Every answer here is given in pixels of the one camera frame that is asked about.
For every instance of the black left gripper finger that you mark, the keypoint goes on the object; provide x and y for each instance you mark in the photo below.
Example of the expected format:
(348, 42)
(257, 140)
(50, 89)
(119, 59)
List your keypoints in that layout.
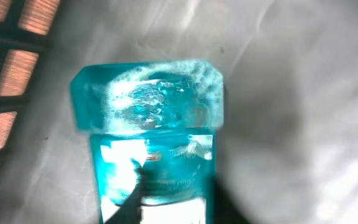
(131, 212)

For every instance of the teal mouthwash bottle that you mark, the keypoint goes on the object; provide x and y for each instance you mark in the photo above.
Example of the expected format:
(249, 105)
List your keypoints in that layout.
(164, 115)

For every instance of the grey plastic mesh basket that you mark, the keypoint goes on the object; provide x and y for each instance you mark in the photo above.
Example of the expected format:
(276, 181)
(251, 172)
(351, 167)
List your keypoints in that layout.
(288, 150)

